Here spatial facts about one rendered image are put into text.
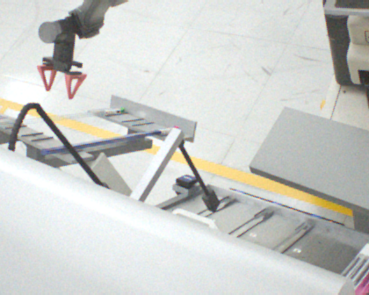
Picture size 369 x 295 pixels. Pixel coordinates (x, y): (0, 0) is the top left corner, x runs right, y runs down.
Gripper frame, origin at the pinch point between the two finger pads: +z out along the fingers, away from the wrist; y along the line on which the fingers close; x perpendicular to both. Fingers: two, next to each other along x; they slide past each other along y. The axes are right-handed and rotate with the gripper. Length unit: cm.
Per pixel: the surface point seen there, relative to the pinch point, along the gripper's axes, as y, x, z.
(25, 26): -187, 133, 8
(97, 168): 13.6, 4.8, 18.8
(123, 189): 13.8, 17.0, 27.7
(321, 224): 74, 19, 16
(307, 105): 21, 129, 9
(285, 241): 71, 6, 18
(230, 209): 53, 12, 18
